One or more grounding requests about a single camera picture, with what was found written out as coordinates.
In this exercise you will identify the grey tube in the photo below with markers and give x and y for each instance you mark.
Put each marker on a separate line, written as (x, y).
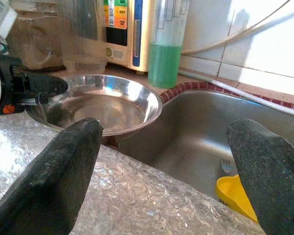
(235, 88)

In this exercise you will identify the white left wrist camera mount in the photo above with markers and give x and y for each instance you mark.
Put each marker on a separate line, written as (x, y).
(2, 14)

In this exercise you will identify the clear ribbed plastic jar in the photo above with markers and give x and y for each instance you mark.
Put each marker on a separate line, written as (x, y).
(83, 36)

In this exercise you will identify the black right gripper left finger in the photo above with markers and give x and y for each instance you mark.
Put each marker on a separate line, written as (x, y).
(44, 191)

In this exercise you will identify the clear bottle with green liquid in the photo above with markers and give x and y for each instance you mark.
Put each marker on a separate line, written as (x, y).
(164, 63)

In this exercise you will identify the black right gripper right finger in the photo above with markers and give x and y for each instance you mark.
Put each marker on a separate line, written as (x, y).
(272, 186)

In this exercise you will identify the stainless steel sink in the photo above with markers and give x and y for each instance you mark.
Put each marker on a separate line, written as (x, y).
(210, 122)

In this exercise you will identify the clear bubble wrap sheet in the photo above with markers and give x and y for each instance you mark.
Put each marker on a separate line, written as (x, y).
(137, 195)

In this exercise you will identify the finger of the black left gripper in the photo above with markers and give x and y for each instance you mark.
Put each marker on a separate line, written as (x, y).
(31, 100)
(49, 84)

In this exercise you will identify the metal fork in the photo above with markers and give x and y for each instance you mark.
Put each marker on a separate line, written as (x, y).
(226, 167)

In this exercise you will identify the white water ionizer appliance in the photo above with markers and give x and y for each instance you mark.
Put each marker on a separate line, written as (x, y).
(127, 36)

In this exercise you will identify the stainless steel bowl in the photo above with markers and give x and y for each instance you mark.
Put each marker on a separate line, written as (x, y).
(112, 98)

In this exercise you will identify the yellow plastic bowl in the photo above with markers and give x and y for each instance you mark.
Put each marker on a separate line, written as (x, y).
(232, 193)

